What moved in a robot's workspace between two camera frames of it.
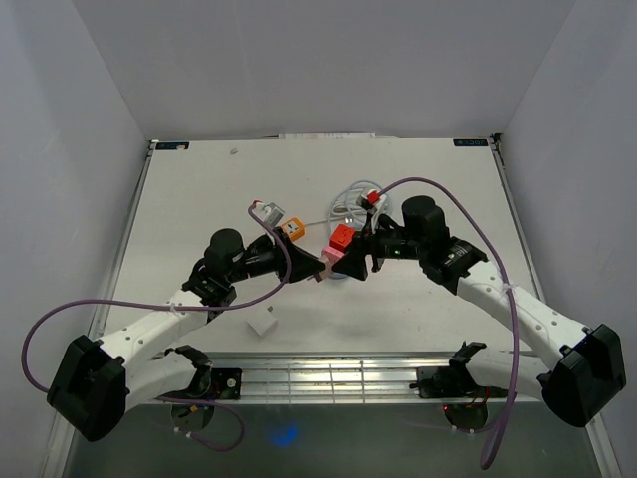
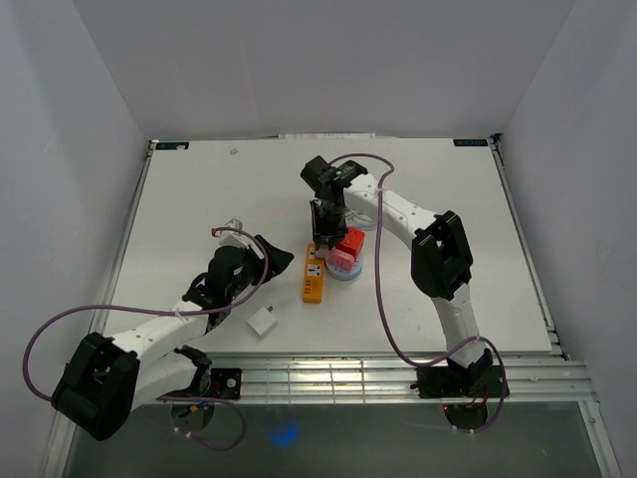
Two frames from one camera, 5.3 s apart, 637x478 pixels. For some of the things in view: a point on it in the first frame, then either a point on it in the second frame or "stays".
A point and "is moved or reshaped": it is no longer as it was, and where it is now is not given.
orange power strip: [294, 227] -> [314, 277]
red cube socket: [341, 237] is moved or reshaped
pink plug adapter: [332, 254] stays
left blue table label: [175, 145] stays
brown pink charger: [327, 269] -> [322, 251]
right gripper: [352, 264] -> [334, 234]
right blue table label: [470, 142] stays
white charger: [264, 322] stays
